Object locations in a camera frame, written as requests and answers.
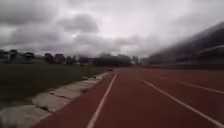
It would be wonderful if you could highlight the row of dark trees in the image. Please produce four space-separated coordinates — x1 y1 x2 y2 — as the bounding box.
0 49 141 68

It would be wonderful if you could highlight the red running track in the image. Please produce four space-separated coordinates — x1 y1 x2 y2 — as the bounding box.
33 67 224 128

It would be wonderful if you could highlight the pale concrete kerb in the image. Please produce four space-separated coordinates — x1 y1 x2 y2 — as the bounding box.
0 70 114 128

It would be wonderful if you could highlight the green grass field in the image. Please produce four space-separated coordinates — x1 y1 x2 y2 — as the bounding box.
0 63 113 107

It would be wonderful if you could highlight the roofed grandstand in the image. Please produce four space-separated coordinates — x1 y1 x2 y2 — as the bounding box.
141 22 224 70

